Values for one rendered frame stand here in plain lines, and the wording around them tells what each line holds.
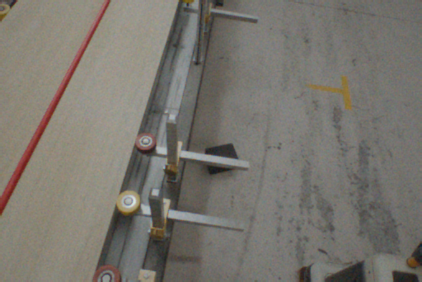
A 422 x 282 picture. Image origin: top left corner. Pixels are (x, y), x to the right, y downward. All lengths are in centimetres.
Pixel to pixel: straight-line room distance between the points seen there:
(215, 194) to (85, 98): 111
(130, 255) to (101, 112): 58
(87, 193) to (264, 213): 129
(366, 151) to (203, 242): 143
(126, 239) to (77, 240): 31
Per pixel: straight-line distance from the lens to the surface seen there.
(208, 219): 118
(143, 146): 124
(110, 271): 109
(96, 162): 124
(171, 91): 179
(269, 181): 227
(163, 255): 129
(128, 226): 142
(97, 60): 158
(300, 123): 263
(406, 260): 143
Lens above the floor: 196
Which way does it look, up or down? 56 degrees down
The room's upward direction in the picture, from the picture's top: 10 degrees clockwise
